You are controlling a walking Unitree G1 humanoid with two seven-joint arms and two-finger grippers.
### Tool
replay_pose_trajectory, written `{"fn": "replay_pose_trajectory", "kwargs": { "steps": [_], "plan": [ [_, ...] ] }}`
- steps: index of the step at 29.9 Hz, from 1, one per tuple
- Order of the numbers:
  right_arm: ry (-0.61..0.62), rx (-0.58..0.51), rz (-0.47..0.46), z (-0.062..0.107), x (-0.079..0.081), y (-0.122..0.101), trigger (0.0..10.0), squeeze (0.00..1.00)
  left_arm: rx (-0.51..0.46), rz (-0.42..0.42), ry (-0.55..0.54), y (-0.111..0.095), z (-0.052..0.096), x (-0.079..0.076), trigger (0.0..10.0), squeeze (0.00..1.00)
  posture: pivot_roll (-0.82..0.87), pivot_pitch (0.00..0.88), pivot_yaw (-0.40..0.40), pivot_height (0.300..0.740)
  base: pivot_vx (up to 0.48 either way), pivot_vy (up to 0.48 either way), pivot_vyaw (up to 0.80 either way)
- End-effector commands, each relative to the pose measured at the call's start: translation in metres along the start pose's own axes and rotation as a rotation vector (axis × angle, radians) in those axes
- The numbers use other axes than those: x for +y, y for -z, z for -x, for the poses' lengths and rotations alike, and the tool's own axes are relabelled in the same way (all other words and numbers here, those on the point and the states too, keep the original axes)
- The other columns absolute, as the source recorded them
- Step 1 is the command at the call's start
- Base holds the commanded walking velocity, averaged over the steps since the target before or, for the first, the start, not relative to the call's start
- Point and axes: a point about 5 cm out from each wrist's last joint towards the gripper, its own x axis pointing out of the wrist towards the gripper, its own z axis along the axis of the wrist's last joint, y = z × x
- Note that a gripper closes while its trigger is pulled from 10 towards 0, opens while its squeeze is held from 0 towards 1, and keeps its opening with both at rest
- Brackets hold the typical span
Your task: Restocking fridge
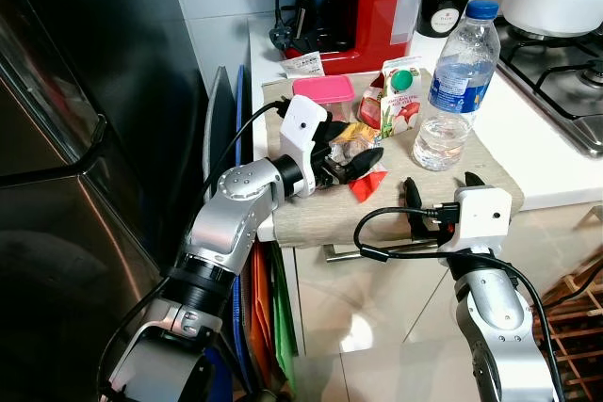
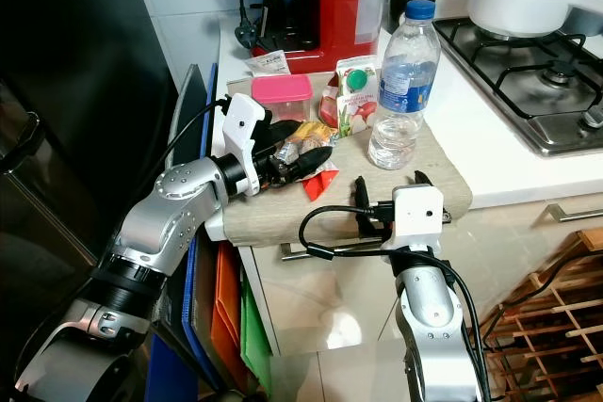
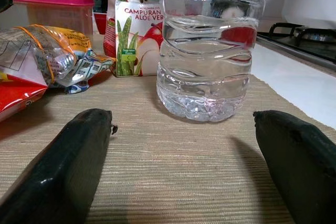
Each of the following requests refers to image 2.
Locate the green board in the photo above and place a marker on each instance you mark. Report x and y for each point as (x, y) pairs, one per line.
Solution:
(256, 336)

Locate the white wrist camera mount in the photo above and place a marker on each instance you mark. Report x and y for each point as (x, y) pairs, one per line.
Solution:
(416, 214)
(242, 124)

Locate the red coffee machine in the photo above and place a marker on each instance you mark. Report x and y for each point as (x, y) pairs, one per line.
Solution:
(330, 7)

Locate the steel gas stove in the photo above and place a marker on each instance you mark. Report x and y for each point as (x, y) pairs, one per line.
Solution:
(528, 82)

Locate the white sachet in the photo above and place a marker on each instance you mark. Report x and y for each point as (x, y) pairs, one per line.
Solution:
(267, 63)

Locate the red and gold snack packet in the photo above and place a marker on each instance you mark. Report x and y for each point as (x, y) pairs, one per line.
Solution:
(316, 181)

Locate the dark steel fridge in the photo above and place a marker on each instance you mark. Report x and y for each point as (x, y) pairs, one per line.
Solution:
(75, 138)

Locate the orange board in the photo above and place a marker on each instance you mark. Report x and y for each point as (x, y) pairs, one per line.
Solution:
(228, 308)

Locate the grey tray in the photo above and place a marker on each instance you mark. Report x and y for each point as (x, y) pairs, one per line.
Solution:
(188, 110)

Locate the pink lid food container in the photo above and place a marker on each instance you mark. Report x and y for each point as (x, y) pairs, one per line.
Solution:
(287, 91)

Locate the wooden wine rack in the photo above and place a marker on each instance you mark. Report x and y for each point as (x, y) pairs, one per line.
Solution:
(556, 327)

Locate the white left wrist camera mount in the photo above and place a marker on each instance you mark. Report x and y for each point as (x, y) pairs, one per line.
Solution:
(242, 124)

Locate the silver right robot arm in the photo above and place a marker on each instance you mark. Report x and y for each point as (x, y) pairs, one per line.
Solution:
(429, 308)

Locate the clear water bottle blue cap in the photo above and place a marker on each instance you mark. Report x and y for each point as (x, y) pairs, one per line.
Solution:
(405, 82)

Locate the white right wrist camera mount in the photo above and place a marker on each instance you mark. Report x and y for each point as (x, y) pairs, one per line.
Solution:
(416, 214)

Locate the black power plug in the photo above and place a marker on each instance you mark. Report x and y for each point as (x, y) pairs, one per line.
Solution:
(247, 35)

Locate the red food pouch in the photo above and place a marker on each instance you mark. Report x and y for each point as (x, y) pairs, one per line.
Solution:
(328, 108)

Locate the beige placemat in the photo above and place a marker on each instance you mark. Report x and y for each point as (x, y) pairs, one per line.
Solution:
(264, 223)

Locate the juice carton green cap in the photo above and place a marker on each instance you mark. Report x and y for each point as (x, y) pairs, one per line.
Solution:
(358, 96)

